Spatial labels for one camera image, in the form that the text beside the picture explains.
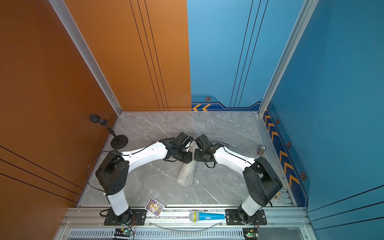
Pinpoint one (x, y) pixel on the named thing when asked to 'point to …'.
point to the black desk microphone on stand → (118, 142)
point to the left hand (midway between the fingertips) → (191, 156)
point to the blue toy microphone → (195, 216)
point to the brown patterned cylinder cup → (261, 151)
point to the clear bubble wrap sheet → (186, 175)
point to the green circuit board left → (123, 232)
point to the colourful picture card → (154, 207)
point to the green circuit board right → (250, 232)
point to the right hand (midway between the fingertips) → (197, 156)
